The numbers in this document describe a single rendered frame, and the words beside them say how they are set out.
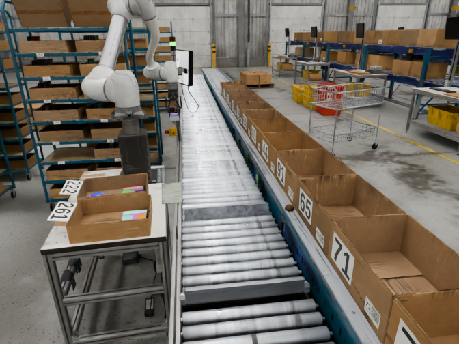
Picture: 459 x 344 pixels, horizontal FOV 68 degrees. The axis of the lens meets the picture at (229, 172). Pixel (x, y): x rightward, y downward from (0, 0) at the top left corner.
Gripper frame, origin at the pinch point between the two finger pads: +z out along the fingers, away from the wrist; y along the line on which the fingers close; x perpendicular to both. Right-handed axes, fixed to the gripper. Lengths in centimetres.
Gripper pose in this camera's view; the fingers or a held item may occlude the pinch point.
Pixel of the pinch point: (174, 113)
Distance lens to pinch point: 289.1
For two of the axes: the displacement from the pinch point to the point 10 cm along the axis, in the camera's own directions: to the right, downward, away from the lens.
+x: -1.3, -3.7, 9.2
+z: 0.1, 9.3, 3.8
